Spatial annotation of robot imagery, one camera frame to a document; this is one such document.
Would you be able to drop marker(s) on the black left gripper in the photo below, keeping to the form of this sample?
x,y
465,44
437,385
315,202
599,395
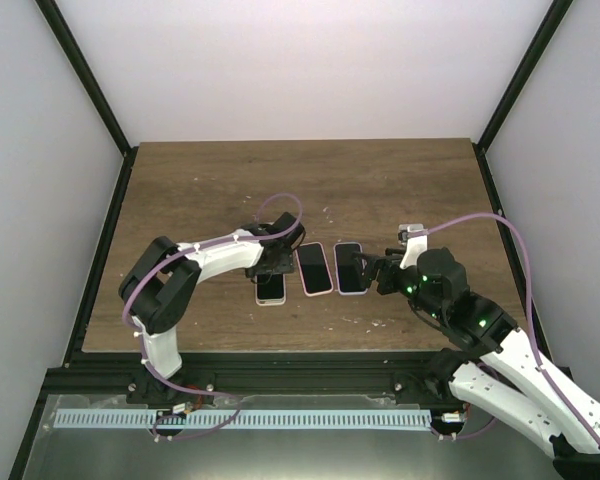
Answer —
x,y
285,265

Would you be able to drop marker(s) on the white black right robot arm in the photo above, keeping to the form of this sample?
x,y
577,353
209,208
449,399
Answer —
x,y
492,364

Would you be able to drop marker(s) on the black frame post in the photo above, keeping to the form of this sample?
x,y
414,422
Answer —
x,y
71,49
541,39

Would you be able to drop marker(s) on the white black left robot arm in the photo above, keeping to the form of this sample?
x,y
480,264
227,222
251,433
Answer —
x,y
157,291

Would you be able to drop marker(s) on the black right side rail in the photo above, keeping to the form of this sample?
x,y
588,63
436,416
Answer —
x,y
509,243

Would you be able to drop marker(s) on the black left side rail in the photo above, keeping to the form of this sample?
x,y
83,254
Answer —
x,y
86,305

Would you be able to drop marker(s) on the lilac phone case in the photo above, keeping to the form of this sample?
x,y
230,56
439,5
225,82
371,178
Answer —
x,y
336,290

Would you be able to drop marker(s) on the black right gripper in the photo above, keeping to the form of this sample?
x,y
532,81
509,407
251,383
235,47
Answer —
x,y
388,266

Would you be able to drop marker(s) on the black frame post left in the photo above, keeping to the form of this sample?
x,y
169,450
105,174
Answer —
x,y
71,49

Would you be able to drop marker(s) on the black frame post right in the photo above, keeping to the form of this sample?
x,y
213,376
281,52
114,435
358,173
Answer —
x,y
541,39

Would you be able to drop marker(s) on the light blue slotted cable duct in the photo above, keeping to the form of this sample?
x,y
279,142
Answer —
x,y
391,420

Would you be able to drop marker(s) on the purple-edged black smartphone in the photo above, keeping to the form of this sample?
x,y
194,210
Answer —
x,y
347,272

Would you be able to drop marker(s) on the black front frame rail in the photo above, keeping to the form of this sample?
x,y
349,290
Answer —
x,y
399,376

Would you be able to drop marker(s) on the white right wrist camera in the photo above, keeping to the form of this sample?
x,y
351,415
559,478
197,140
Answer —
x,y
414,239

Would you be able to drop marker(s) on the cream phone case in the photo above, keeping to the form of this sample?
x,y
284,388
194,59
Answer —
x,y
271,302

